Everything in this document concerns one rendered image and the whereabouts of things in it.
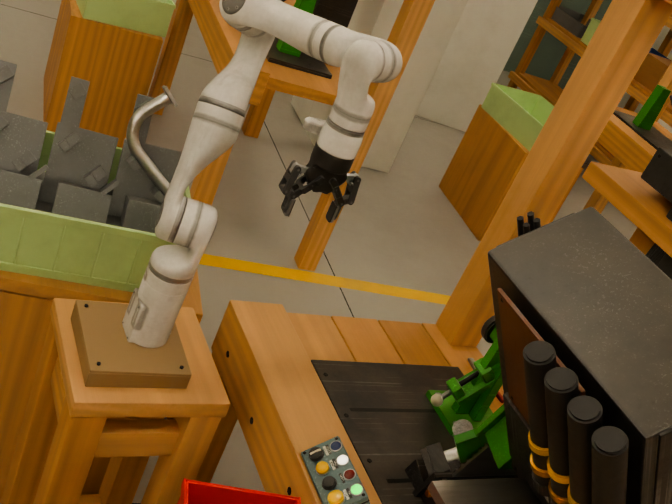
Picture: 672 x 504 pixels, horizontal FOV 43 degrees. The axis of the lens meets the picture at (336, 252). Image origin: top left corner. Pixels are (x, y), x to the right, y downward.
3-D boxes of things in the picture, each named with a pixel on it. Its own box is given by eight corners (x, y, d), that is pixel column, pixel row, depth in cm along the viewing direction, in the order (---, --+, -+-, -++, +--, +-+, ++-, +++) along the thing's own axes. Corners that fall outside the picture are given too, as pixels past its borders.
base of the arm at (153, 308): (129, 347, 170) (154, 282, 161) (120, 316, 176) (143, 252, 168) (172, 348, 175) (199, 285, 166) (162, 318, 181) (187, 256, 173)
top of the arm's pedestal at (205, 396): (69, 418, 159) (74, 402, 158) (49, 311, 183) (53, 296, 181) (225, 418, 176) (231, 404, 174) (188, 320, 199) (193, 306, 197)
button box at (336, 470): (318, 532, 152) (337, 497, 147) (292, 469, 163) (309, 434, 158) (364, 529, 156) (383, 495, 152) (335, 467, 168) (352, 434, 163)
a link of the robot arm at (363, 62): (340, 134, 142) (373, 132, 149) (376, 50, 135) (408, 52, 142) (313, 113, 145) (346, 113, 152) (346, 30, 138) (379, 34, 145)
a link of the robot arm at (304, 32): (330, 8, 143) (355, 28, 150) (228, -32, 157) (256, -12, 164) (305, 58, 144) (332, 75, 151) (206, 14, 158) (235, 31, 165)
